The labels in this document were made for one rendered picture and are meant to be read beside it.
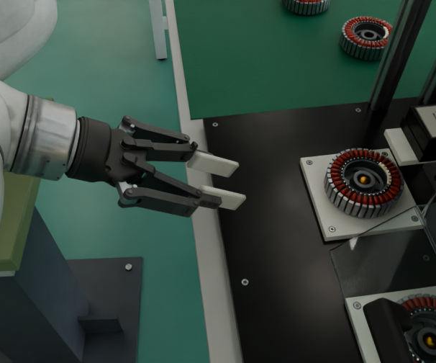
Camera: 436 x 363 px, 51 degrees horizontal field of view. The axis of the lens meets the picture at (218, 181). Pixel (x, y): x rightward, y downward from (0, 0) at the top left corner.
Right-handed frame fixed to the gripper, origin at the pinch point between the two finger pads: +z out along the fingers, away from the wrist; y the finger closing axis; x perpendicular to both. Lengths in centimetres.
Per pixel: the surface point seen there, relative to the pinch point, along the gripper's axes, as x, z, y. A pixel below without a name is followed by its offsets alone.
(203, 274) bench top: -9.9, 1.8, 9.1
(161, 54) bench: -73, 34, -137
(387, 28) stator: 16, 38, -39
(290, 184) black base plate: -0.3, 14.1, -3.4
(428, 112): 21.0, 20.7, -1.6
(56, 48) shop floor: -101, -6, -153
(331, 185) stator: 5.9, 15.7, 0.9
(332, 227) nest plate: 2.7, 16.7, 6.0
